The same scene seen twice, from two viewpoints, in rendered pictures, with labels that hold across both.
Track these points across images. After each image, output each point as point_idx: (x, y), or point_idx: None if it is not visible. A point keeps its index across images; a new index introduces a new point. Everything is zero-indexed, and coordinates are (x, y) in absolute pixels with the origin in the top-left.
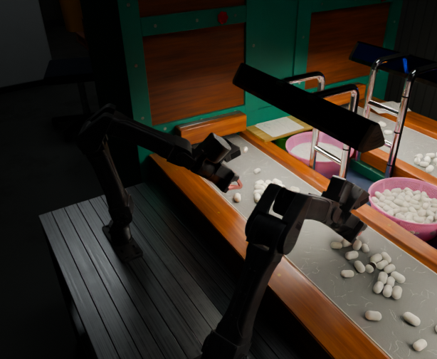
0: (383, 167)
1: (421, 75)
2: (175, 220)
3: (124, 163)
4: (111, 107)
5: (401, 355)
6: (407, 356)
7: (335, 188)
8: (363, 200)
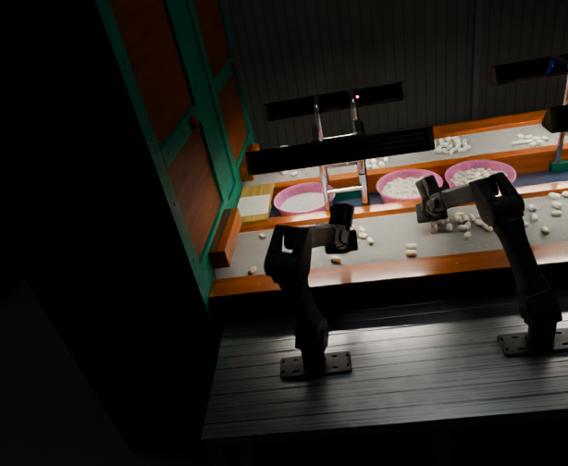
0: (352, 183)
1: (340, 104)
2: None
3: (152, 342)
4: (288, 226)
5: (549, 240)
6: (550, 239)
7: (433, 184)
8: None
